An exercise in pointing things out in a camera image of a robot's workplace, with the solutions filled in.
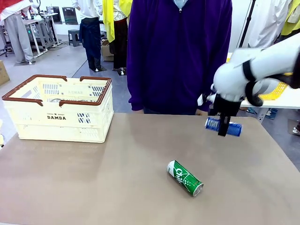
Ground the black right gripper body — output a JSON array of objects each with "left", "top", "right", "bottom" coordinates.
[{"left": 208, "top": 93, "right": 242, "bottom": 117}]

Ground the blue can with silver print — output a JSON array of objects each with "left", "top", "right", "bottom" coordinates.
[{"left": 205, "top": 117, "right": 244, "bottom": 138}]

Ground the person's right forearm purple sleeve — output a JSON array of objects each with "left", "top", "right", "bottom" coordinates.
[{"left": 127, "top": 67, "right": 145, "bottom": 112}]

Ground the person's left forearm purple sleeve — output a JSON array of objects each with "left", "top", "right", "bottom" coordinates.
[{"left": 196, "top": 67, "right": 221, "bottom": 112}]

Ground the cream basket with brown rim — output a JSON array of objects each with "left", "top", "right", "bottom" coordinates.
[{"left": 1, "top": 74, "right": 115, "bottom": 143}]

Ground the green and white soda can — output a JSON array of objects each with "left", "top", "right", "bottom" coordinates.
[{"left": 166, "top": 160, "right": 204, "bottom": 197}]

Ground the person in purple hoodie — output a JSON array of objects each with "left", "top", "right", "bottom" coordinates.
[{"left": 126, "top": 0, "right": 233, "bottom": 115}]

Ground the black tripod leg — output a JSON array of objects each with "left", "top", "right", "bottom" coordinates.
[{"left": 238, "top": 0, "right": 256, "bottom": 49}]

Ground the person in white shirt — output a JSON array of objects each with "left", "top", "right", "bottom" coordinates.
[{"left": 247, "top": 0, "right": 291, "bottom": 49}]

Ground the person in yellow vest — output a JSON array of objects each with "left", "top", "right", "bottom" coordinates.
[{"left": 274, "top": 0, "right": 300, "bottom": 44}]

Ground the small cardboard box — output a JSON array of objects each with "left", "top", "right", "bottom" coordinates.
[{"left": 101, "top": 39, "right": 115, "bottom": 62}]

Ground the person with yellow cloth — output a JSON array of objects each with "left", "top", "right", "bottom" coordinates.
[{"left": 102, "top": 0, "right": 132, "bottom": 75}]

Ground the person with dark jeans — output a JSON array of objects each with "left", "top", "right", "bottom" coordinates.
[{"left": 71, "top": 0, "right": 104, "bottom": 72}]

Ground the grey plastic stool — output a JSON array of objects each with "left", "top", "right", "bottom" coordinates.
[{"left": 67, "top": 29, "right": 82, "bottom": 47}]

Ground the black framed panel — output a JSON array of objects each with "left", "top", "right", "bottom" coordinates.
[{"left": 62, "top": 7, "right": 78, "bottom": 25}]

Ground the dark monitor on desk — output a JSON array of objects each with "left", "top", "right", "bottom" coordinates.
[{"left": 46, "top": 6, "right": 63, "bottom": 24}]

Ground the white workshop desk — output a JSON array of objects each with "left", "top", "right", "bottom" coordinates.
[{"left": 22, "top": 13, "right": 60, "bottom": 57}]

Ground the person in red top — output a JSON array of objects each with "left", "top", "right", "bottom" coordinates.
[{"left": 0, "top": 0, "right": 34, "bottom": 63}]

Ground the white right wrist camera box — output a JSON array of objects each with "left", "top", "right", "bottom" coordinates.
[{"left": 197, "top": 91, "right": 217, "bottom": 106}]

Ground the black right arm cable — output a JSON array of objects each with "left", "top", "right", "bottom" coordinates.
[{"left": 245, "top": 74, "right": 300, "bottom": 107}]

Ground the black strap on right arm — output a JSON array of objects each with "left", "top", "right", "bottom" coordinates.
[{"left": 242, "top": 60, "right": 256, "bottom": 82}]

